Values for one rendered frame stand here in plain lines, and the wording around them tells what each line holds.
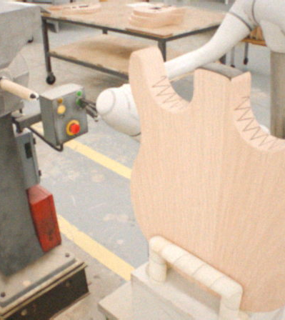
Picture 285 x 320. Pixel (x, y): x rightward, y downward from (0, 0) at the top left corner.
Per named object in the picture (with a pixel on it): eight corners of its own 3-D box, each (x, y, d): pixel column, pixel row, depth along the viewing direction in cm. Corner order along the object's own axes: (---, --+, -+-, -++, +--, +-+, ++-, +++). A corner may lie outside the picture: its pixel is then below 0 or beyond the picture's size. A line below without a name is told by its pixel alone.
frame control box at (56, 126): (18, 146, 175) (8, 91, 162) (57, 128, 188) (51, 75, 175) (49, 166, 160) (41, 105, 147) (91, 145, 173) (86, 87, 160)
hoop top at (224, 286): (145, 250, 74) (144, 237, 72) (157, 241, 76) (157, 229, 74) (233, 308, 62) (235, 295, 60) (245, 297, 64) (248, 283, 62)
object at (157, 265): (146, 278, 78) (144, 244, 73) (157, 271, 80) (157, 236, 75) (158, 287, 76) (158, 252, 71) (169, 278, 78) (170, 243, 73)
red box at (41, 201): (18, 231, 211) (3, 172, 192) (36, 220, 219) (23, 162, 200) (44, 254, 196) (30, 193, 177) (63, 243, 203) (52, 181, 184)
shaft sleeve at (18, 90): (1, 90, 131) (0, 81, 129) (9, 87, 133) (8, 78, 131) (28, 103, 120) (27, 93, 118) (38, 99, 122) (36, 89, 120)
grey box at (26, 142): (8, 179, 190) (-14, 68, 161) (26, 170, 196) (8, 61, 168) (25, 192, 181) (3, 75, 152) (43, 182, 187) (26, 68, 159)
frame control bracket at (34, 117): (16, 128, 159) (14, 118, 157) (53, 111, 170) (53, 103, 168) (21, 131, 157) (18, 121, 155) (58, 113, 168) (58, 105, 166)
